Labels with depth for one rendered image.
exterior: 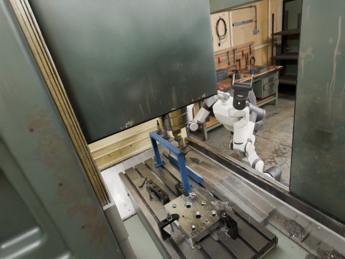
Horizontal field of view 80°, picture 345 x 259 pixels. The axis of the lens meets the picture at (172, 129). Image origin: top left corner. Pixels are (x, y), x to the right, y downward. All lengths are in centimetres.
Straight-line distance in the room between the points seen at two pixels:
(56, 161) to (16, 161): 8
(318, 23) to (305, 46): 10
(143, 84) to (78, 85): 23
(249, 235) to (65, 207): 95
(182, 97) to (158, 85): 13
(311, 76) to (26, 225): 132
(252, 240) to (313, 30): 106
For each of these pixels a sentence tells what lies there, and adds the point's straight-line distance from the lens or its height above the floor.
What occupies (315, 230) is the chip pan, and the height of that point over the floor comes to 66.
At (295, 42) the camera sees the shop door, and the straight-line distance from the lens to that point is 589.
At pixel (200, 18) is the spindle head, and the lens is 96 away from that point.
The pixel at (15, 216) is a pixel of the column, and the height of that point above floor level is 155.
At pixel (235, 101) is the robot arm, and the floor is 149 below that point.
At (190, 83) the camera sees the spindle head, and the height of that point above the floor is 172.
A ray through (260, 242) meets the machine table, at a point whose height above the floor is 90.
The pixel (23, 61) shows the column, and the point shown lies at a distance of 53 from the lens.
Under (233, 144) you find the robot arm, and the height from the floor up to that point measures 117.
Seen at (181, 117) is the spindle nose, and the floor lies 156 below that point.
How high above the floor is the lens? 193
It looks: 25 degrees down
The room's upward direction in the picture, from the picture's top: 12 degrees counter-clockwise
